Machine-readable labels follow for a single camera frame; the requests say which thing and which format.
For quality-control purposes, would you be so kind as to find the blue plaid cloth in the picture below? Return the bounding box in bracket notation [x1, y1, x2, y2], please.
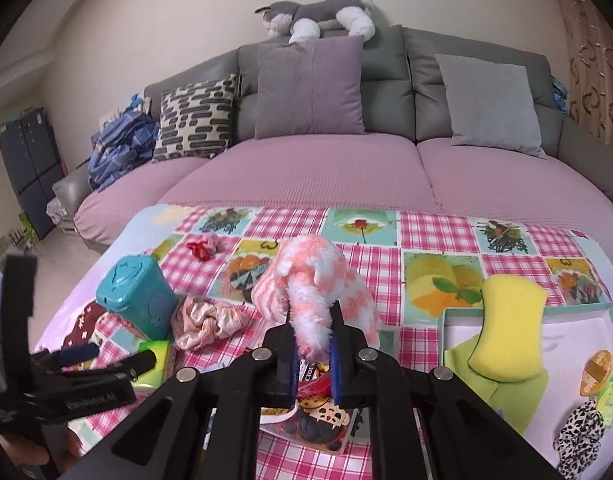
[88, 109, 160, 192]

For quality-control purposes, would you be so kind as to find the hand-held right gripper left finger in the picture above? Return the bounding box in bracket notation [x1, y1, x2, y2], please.
[86, 305, 297, 480]

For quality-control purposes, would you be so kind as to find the large green tissue pack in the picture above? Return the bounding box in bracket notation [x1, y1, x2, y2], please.
[594, 379, 613, 427]

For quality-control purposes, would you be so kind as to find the orange hair clip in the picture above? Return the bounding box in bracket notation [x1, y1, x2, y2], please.
[581, 352, 613, 396]

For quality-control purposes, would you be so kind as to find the pink satin scrunchie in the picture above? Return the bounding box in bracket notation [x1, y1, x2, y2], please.
[172, 296, 243, 351]

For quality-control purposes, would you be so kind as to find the black patterned pillow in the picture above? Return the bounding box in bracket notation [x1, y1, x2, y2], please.
[152, 73, 237, 162]

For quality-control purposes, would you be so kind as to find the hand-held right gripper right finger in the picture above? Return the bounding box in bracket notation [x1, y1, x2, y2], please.
[329, 301, 562, 480]

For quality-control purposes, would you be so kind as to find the small green tissue pack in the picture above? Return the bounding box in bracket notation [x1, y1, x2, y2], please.
[131, 340, 176, 393]

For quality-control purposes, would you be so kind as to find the grey sofa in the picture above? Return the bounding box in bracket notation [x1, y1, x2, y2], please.
[51, 25, 613, 256]

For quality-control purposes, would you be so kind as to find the white plastic bag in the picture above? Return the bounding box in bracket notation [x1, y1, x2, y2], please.
[45, 199, 76, 233]

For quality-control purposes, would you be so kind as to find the purple pillow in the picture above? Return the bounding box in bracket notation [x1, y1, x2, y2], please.
[255, 35, 366, 140]

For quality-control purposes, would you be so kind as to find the patterned curtain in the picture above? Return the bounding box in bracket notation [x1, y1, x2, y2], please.
[551, 0, 613, 161]

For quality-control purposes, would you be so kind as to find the clear plastic box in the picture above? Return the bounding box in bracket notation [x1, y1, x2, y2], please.
[259, 367, 373, 457]

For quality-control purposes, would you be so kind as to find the grey husky plush toy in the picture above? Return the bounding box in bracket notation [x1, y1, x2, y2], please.
[254, 0, 376, 44]

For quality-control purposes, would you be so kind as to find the dark cabinet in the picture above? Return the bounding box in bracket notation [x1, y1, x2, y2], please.
[0, 110, 67, 241]

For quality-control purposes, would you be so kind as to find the decorated tin box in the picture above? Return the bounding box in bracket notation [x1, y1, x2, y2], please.
[266, 375, 353, 453]

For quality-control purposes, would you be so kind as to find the yellow sponge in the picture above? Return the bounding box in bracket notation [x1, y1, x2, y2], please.
[467, 276, 548, 385]

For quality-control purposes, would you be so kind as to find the teal plastic box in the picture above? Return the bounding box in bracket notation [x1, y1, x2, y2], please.
[95, 255, 180, 341]

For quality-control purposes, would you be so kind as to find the green printed box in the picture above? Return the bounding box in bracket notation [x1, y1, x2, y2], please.
[17, 210, 41, 246]

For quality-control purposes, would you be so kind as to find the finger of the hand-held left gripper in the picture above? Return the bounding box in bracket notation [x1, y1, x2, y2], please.
[61, 350, 158, 387]
[34, 343, 100, 367]

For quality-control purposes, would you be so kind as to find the grey pillow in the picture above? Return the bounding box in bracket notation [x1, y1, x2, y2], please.
[435, 54, 547, 159]

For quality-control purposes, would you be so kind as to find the teal cardboard tray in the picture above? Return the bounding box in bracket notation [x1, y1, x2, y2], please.
[439, 304, 613, 480]

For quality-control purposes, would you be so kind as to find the small blue cloth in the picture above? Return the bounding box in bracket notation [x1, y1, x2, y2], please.
[551, 77, 573, 117]

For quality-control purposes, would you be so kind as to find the yellow-green cloth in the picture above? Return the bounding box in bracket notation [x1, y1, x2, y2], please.
[443, 342, 550, 436]

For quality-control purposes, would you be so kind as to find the pink checkered tablecloth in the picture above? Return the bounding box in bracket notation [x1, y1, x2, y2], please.
[34, 204, 613, 480]

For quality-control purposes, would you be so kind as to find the leopard print scrunchie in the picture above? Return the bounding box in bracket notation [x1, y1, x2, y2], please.
[553, 400, 610, 480]

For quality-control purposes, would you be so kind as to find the pink fluffy sock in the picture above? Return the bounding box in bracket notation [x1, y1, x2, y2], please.
[251, 234, 382, 362]

